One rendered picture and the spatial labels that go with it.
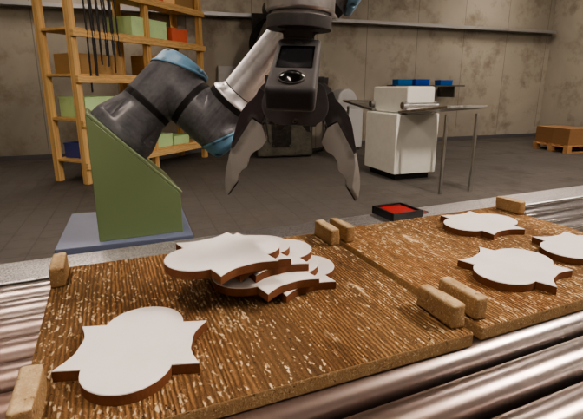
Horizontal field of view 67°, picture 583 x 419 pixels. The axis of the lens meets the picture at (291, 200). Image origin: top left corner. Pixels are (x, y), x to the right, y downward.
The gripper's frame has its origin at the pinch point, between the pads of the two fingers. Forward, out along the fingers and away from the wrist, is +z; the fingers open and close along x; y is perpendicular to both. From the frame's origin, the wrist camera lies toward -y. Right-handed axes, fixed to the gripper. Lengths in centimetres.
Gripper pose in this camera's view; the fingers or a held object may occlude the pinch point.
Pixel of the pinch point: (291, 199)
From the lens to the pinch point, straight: 50.5
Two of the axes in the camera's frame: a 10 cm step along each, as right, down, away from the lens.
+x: -10.0, -0.4, 0.2
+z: -0.4, 9.7, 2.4
